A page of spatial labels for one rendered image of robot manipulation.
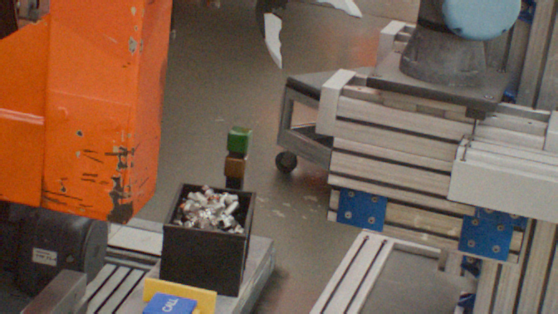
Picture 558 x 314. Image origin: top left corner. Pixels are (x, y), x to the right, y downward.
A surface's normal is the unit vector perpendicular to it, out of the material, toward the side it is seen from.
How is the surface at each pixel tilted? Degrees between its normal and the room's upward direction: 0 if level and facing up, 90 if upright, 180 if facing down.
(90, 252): 90
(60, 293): 0
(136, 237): 0
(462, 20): 97
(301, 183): 0
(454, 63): 73
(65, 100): 90
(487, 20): 98
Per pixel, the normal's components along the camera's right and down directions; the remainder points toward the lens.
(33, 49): -0.22, 0.31
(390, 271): 0.12, -0.93
